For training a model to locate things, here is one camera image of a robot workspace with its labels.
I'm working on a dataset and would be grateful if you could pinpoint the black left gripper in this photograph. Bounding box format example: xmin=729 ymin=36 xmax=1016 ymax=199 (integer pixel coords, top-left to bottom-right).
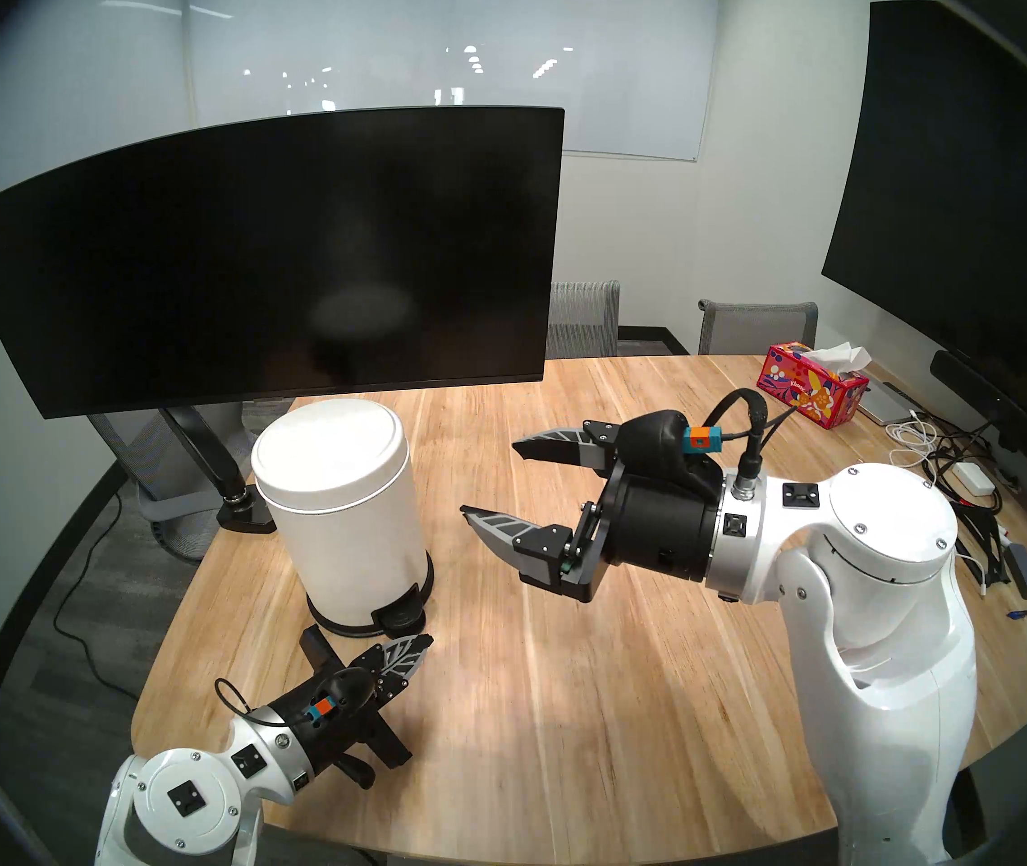
xmin=275 ymin=626 xmax=436 ymax=790

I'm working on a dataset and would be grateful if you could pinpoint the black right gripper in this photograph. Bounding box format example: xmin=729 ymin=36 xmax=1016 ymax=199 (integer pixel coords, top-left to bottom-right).
xmin=459 ymin=420 xmax=721 ymax=604

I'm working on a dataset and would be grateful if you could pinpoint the white pedal trash can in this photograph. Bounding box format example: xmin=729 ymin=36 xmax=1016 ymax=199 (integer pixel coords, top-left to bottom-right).
xmin=250 ymin=399 xmax=435 ymax=640

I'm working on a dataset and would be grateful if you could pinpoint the black curved computer monitor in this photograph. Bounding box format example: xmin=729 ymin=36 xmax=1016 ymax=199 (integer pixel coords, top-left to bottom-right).
xmin=0 ymin=106 xmax=566 ymax=420

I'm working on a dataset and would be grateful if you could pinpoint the grey mesh office chair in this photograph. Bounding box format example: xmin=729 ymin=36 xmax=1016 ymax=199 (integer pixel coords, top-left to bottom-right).
xmin=698 ymin=299 xmax=819 ymax=357
xmin=546 ymin=281 xmax=621 ymax=360
xmin=88 ymin=400 xmax=293 ymax=563

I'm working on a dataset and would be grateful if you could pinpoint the red patterned tissue box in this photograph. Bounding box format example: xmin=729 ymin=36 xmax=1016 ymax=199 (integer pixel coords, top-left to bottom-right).
xmin=756 ymin=341 xmax=872 ymax=430

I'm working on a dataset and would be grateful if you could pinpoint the silver laptop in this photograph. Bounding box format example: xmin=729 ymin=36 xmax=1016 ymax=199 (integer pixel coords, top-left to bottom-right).
xmin=856 ymin=373 xmax=920 ymax=426

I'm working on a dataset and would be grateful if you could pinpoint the black folding stand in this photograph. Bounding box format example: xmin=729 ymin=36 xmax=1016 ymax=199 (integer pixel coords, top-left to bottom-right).
xmin=951 ymin=501 xmax=1010 ymax=585

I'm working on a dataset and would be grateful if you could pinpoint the black video conference bar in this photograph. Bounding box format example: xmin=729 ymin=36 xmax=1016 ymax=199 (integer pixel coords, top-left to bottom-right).
xmin=930 ymin=349 xmax=1027 ymax=479

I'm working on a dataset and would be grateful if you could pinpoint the glass whiteboard without writing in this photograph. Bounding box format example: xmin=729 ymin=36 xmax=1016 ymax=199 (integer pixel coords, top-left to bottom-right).
xmin=184 ymin=0 xmax=722 ymax=163

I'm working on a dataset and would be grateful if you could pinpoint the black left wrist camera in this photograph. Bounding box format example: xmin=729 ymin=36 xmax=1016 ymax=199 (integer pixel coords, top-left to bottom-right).
xmin=315 ymin=670 xmax=379 ymax=721

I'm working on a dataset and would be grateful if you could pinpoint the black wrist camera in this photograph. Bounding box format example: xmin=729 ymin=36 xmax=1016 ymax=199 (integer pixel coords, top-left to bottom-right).
xmin=617 ymin=410 xmax=731 ymax=500
xmin=315 ymin=670 xmax=379 ymax=721

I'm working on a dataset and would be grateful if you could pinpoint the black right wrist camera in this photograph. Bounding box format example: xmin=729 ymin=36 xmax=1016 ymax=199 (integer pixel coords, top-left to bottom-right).
xmin=617 ymin=410 xmax=731 ymax=500

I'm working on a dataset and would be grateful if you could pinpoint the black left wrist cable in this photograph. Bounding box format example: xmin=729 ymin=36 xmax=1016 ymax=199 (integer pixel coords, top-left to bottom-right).
xmin=213 ymin=677 xmax=255 ymax=721

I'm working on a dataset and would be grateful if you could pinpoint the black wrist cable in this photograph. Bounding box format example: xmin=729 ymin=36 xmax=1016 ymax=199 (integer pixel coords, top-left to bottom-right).
xmin=213 ymin=677 xmax=255 ymax=721
xmin=703 ymin=388 xmax=803 ymax=500

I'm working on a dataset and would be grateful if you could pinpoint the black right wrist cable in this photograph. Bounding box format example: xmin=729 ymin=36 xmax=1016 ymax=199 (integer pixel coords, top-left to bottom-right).
xmin=703 ymin=388 xmax=803 ymax=500

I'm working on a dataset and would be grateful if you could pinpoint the black floor cable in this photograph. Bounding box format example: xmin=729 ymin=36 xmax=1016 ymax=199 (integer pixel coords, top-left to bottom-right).
xmin=52 ymin=490 xmax=140 ymax=701

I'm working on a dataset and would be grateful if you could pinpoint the black cable tangle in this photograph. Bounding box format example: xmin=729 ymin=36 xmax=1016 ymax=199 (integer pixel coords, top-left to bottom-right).
xmin=921 ymin=422 xmax=1019 ymax=513

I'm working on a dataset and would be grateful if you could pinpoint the large black wall television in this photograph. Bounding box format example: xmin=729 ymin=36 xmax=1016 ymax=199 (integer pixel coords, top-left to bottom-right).
xmin=822 ymin=0 xmax=1027 ymax=477

